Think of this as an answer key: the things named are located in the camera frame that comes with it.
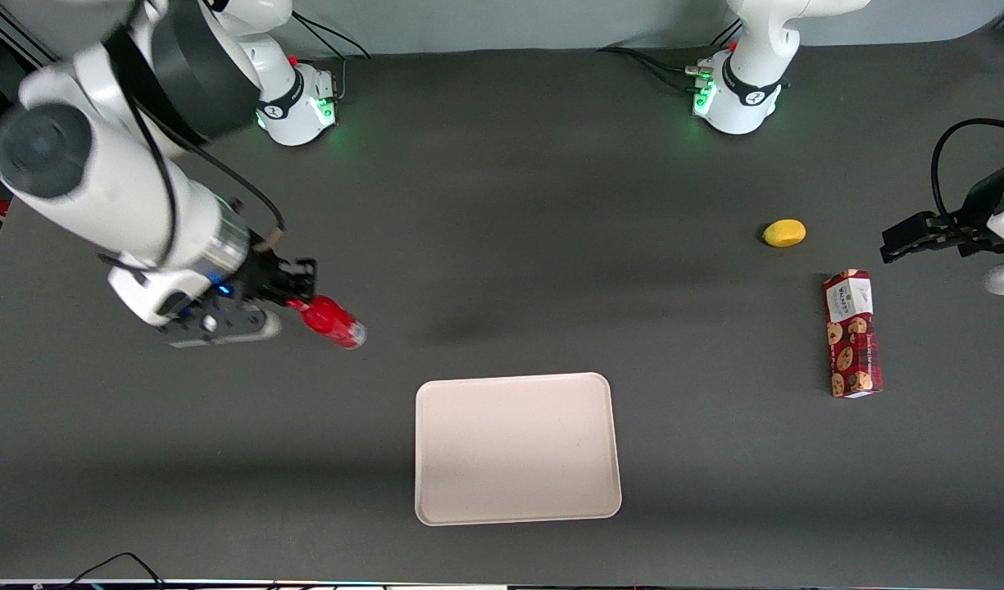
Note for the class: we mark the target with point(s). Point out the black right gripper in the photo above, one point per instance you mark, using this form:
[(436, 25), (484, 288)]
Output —
[(263, 276)]

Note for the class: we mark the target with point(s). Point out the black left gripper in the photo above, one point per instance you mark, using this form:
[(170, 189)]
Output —
[(967, 211)]

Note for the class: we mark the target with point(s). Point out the red coke bottle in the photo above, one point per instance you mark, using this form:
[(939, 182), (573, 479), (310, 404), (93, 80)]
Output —
[(333, 321)]

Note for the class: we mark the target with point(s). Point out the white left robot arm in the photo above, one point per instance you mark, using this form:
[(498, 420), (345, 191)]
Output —
[(751, 74)]

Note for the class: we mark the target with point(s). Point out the aluminium frame profile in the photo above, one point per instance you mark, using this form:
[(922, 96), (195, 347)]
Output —
[(10, 33)]

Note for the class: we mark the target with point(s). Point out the beige rectangular tray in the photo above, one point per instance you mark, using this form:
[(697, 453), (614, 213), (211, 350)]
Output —
[(518, 448)]

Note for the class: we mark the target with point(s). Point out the red cookie box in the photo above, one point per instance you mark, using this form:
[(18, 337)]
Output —
[(852, 336)]

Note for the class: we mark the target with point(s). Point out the yellow lemon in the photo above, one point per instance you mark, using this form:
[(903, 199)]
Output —
[(784, 233)]

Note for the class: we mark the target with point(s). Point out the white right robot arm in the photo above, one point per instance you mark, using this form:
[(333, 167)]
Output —
[(116, 172)]

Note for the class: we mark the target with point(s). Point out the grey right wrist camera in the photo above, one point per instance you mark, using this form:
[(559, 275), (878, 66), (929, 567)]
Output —
[(223, 325)]

